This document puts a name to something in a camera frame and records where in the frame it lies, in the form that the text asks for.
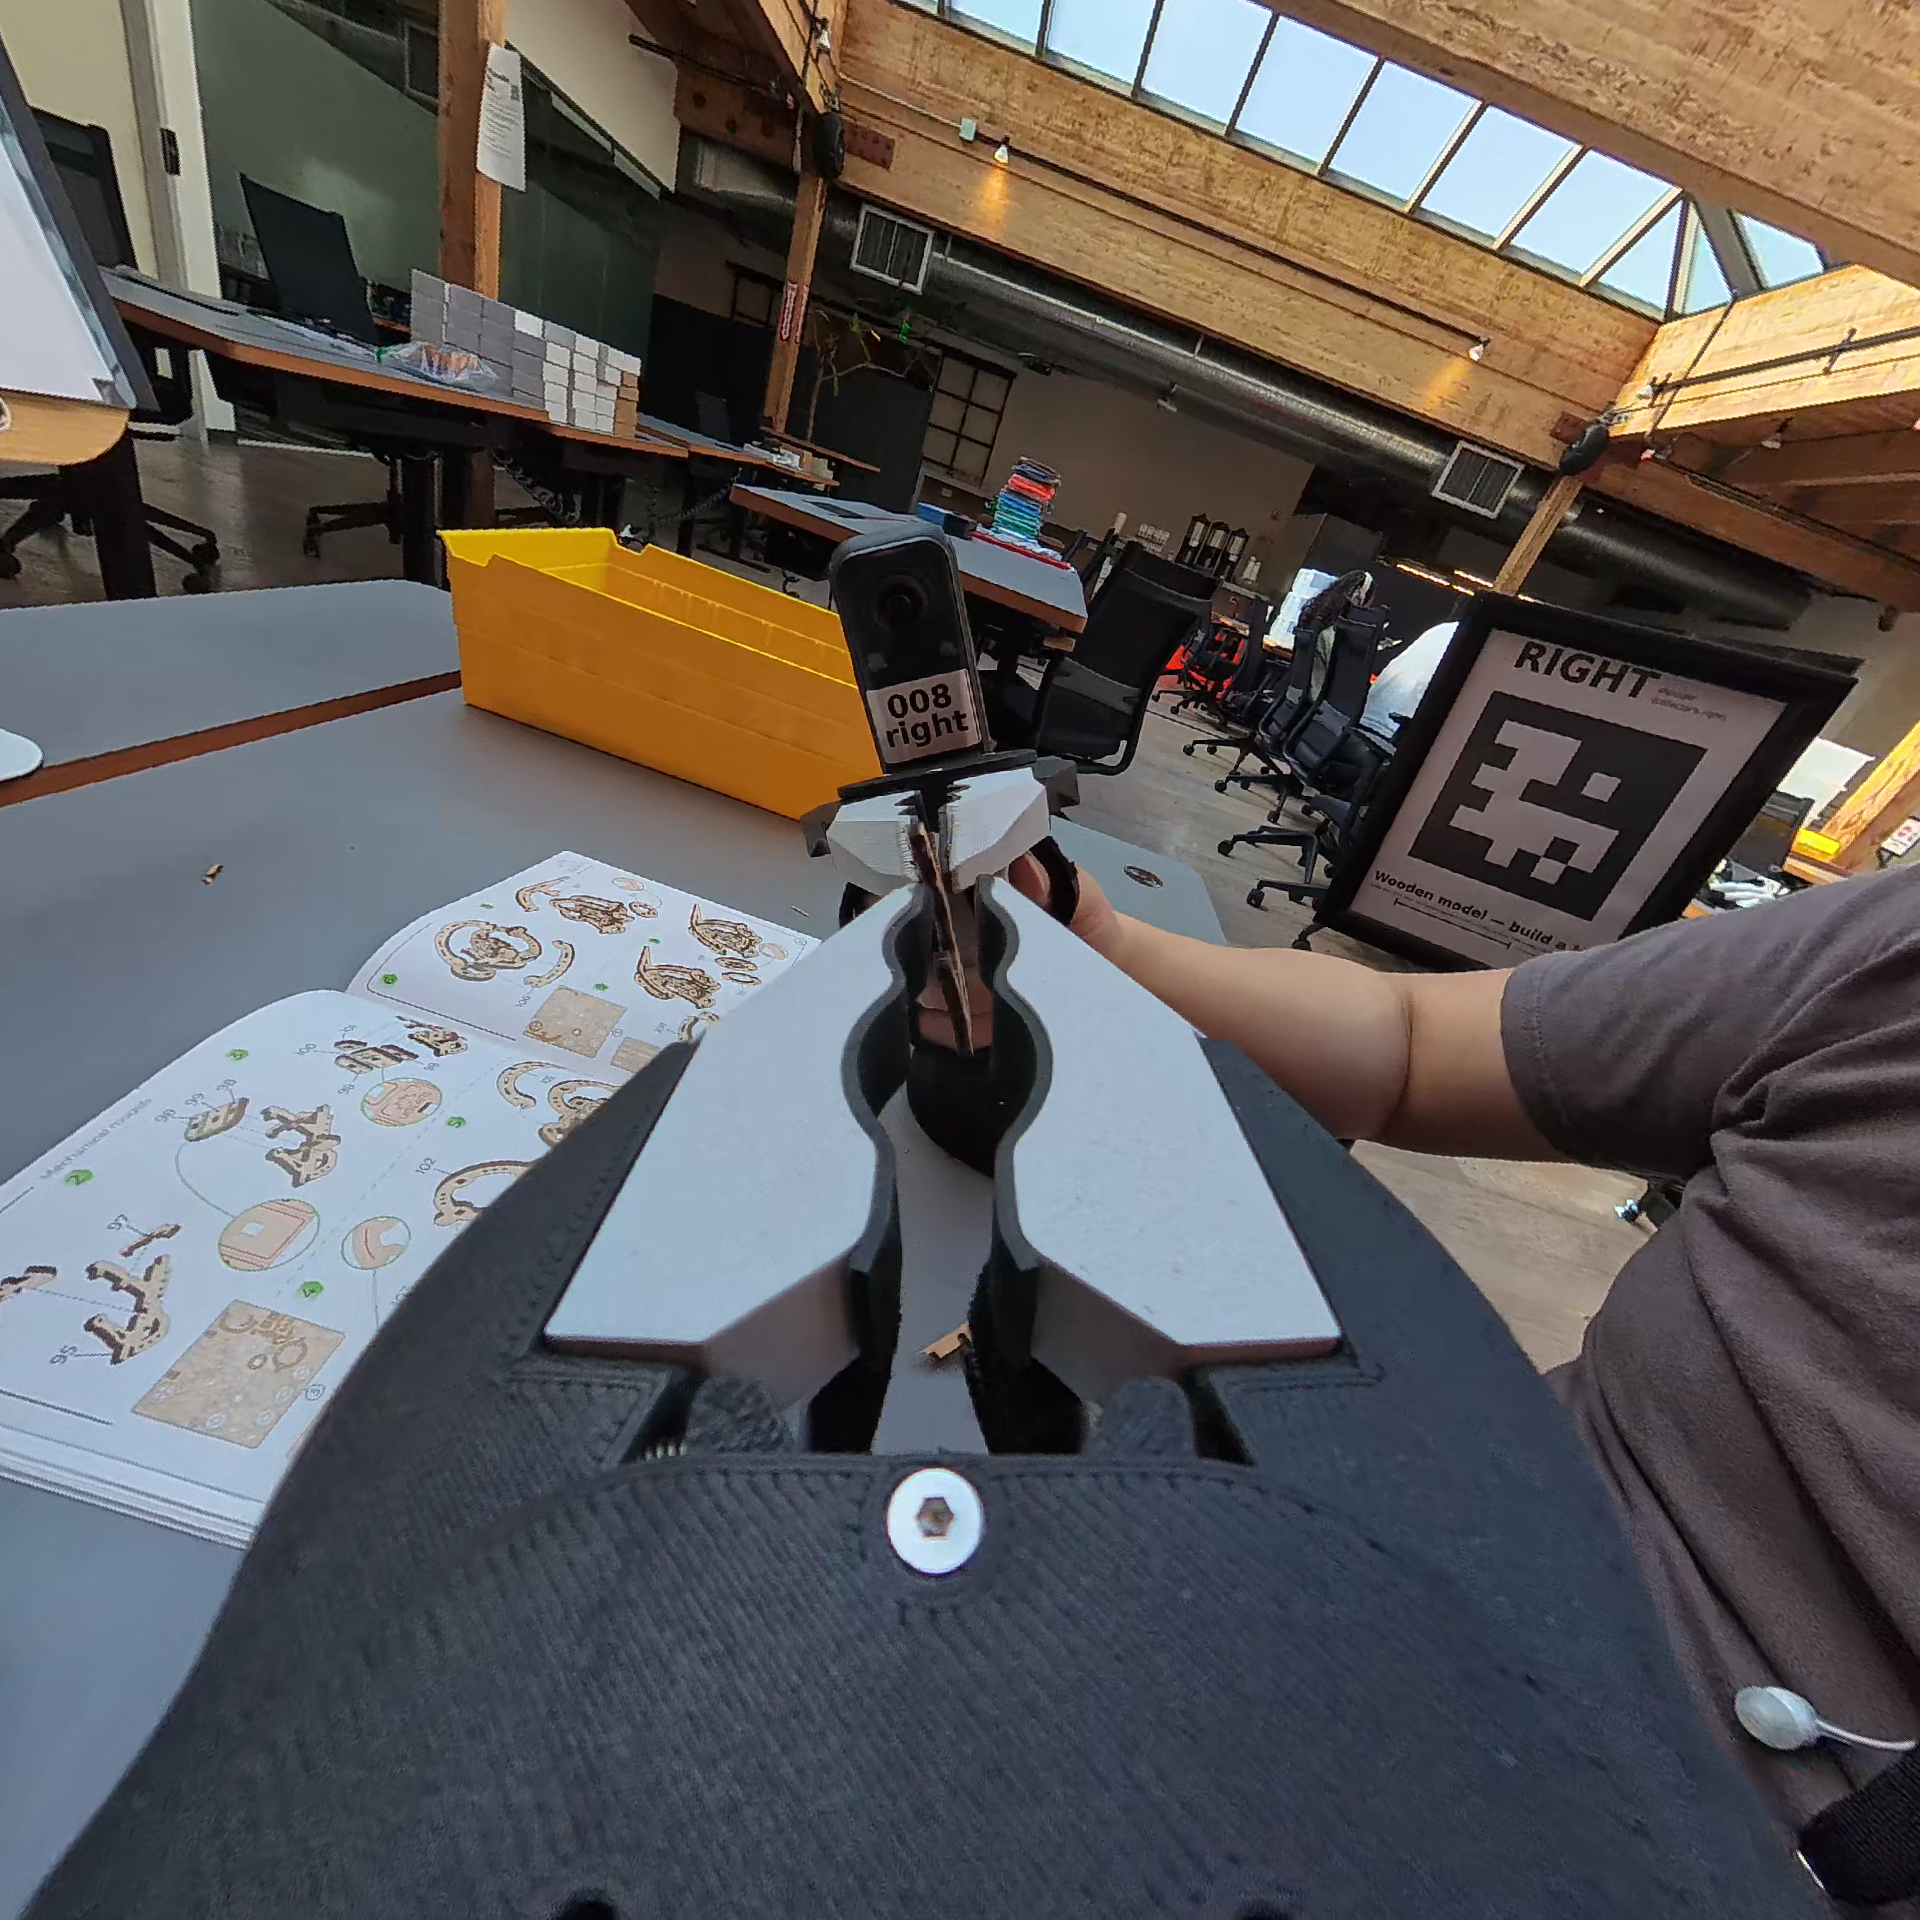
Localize black framed tag sign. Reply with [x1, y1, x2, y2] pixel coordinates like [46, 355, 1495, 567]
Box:
[1296, 587, 1861, 971]

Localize white board panel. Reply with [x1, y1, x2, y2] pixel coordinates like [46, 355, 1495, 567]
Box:
[0, 36, 159, 415]

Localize stack of white boxes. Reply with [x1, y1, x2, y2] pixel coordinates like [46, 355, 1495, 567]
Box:
[409, 272, 647, 436]

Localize dark framed window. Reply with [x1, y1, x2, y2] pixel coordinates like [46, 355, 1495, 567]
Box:
[922, 355, 1016, 487]

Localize white paper notice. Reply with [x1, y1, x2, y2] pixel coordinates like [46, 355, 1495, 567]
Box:
[474, 42, 530, 196]

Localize long wooden desk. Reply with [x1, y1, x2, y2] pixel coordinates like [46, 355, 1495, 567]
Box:
[100, 267, 694, 590]

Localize skylight window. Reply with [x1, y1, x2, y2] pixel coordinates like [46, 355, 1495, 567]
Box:
[898, 0, 1834, 320]

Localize person's right hand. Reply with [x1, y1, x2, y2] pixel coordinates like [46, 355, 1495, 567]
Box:
[1009, 853, 1126, 976]

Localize black monitor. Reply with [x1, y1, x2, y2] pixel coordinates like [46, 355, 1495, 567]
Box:
[239, 177, 381, 348]

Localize black office chair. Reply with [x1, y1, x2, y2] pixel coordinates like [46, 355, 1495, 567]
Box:
[1028, 541, 1220, 781]
[1218, 606, 1407, 915]

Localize person's right forearm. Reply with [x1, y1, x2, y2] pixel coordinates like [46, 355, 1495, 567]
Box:
[1112, 900, 1520, 1160]

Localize desk with wooden edge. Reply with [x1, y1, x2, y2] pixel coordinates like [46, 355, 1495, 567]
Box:
[728, 482, 1090, 636]

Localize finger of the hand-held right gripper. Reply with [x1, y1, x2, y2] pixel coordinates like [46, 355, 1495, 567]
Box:
[941, 766, 1054, 891]
[828, 795, 926, 891]

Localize wooden post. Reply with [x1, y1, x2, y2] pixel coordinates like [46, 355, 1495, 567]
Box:
[762, 151, 828, 440]
[435, 0, 509, 528]

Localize yellow plastic bin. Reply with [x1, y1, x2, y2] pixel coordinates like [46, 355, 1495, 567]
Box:
[436, 526, 892, 823]

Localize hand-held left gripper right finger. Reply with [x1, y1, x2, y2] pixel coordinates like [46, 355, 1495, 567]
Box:
[965, 878, 1345, 1453]

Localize open instruction booklet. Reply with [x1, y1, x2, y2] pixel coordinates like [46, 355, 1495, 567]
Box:
[0, 848, 821, 1550]

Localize stack of colourful cases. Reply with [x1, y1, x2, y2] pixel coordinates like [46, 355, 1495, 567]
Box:
[987, 458, 1064, 551]

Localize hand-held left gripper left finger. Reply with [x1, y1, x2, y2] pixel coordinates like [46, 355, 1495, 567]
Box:
[542, 881, 913, 1453]

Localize grey ventilation duct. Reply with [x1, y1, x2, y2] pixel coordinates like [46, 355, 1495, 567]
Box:
[815, 196, 1817, 632]

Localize small wooden model part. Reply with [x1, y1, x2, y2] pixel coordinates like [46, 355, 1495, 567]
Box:
[903, 815, 995, 1054]

